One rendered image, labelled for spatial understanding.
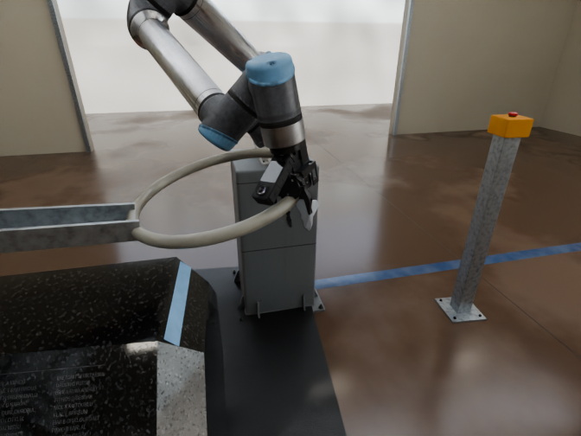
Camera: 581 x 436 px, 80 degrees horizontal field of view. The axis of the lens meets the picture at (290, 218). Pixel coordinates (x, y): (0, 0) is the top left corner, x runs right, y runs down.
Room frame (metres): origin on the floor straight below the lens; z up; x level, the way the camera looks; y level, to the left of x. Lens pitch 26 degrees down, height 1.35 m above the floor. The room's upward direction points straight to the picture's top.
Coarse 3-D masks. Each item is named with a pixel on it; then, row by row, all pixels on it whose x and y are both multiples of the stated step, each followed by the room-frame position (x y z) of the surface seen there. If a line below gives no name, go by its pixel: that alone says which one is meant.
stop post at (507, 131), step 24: (504, 120) 1.51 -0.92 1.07; (528, 120) 1.50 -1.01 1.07; (504, 144) 1.51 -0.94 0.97; (504, 168) 1.52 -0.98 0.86; (480, 192) 1.57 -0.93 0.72; (504, 192) 1.52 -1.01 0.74; (480, 216) 1.53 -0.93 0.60; (480, 240) 1.51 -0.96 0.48; (480, 264) 1.52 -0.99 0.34; (456, 288) 1.56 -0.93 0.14; (456, 312) 1.51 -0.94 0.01; (480, 312) 1.52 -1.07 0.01
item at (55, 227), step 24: (0, 216) 0.68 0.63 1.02; (24, 216) 0.70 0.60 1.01; (48, 216) 0.72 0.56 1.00; (72, 216) 0.74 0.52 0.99; (96, 216) 0.76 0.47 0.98; (120, 216) 0.78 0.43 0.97; (0, 240) 0.59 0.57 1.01; (24, 240) 0.61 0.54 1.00; (48, 240) 0.62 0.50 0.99; (72, 240) 0.64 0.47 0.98; (96, 240) 0.66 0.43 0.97; (120, 240) 0.68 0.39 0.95
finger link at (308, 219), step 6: (300, 204) 0.71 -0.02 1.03; (312, 204) 0.73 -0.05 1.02; (300, 210) 0.71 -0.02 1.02; (306, 210) 0.70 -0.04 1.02; (312, 210) 0.73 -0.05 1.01; (306, 216) 0.70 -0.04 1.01; (312, 216) 0.71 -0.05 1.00; (306, 222) 0.71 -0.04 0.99; (312, 222) 0.72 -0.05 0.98; (306, 228) 0.71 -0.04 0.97
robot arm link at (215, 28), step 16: (160, 0) 1.19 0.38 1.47; (176, 0) 1.22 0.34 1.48; (192, 0) 1.25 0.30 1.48; (208, 0) 1.33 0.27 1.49; (192, 16) 1.28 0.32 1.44; (208, 16) 1.32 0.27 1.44; (224, 16) 1.39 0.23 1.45; (208, 32) 1.35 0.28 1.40; (224, 32) 1.38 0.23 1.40; (240, 32) 1.49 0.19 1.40; (224, 48) 1.42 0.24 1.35; (240, 48) 1.46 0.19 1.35; (256, 48) 1.58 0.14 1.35; (240, 64) 1.51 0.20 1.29
